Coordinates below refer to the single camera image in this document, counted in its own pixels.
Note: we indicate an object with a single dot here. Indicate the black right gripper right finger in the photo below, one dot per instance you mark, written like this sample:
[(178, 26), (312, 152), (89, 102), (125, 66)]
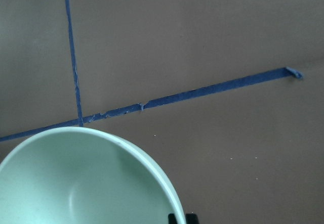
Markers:
[(191, 218)]

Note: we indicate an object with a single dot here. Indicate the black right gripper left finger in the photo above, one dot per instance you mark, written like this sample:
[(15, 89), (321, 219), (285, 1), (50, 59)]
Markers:
[(172, 219)]

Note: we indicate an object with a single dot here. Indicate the green bowl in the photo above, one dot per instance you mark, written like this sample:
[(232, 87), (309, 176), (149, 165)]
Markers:
[(82, 175)]

